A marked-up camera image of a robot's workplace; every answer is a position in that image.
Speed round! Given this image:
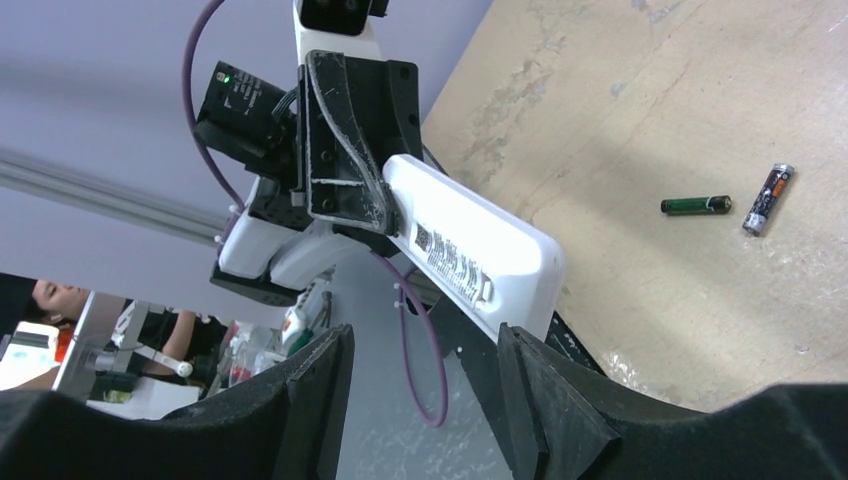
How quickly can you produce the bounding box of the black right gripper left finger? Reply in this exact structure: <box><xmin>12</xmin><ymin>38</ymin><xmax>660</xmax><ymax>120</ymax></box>
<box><xmin>1</xmin><ymin>325</ymin><xmax>355</xmax><ymax>479</ymax></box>

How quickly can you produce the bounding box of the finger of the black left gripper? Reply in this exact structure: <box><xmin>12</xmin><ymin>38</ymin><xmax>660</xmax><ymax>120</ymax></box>
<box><xmin>302</xmin><ymin>50</ymin><xmax>398</xmax><ymax>236</ymax></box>
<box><xmin>344</xmin><ymin>56</ymin><xmax>423</xmax><ymax>174</ymax></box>

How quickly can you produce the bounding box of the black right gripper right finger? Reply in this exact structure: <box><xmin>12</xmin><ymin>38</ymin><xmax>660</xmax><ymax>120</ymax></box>
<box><xmin>496</xmin><ymin>322</ymin><xmax>848</xmax><ymax>480</ymax></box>

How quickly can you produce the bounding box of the white remote control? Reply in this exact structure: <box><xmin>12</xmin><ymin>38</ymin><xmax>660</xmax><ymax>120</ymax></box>
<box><xmin>383</xmin><ymin>154</ymin><xmax>566</xmax><ymax>340</ymax></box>

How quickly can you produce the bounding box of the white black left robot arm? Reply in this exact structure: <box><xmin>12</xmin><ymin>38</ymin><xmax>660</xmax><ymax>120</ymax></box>
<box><xmin>193</xmin><ymin>50</ymin><xmax>423</xmax><ymax>307</ymax></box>

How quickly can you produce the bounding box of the person in background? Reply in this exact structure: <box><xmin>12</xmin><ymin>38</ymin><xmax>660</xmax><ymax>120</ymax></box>
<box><xmin>9</xmin><ymin>277</ymin><xmax>228</xmax><ymax>391</ymax></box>

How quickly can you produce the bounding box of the green black AAA battery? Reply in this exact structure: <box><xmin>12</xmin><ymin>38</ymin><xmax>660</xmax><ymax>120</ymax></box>
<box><xmin>660</xmin><ymin>195</ymin><xmax>733</xmax><ymax>216</ymax></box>

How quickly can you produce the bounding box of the black orange AAA battery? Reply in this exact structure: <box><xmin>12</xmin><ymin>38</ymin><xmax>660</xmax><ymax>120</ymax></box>
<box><xmin>742</xmin><ymin>163</ymin><xmax>795</xmax><ymax>236</ymax></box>

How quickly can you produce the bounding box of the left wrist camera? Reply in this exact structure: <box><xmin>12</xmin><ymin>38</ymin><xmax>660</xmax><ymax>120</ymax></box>
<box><xmin>292</xmin><ymin>0</ymin><xmax>389</xmax><ymax>65</ymax></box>

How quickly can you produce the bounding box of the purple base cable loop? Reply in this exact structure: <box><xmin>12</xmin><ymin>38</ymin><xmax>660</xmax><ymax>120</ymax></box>
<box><xmin>370</xmin><ymin>251</ymin><xmax>450</xmax><ymax>429</ymax></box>

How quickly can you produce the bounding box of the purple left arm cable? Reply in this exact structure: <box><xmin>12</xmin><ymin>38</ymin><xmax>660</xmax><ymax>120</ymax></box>
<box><xmin>181</xmin><ymin>0</ymin><xmax>248</xmax><ymax>213</ymax></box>

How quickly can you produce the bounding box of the aluminium frame base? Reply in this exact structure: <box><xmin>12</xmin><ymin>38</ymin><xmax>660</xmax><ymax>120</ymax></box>
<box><xmin>1</xmin><ymin>148</ymin><xmax>226</xmax><ymax>246</ymax></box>

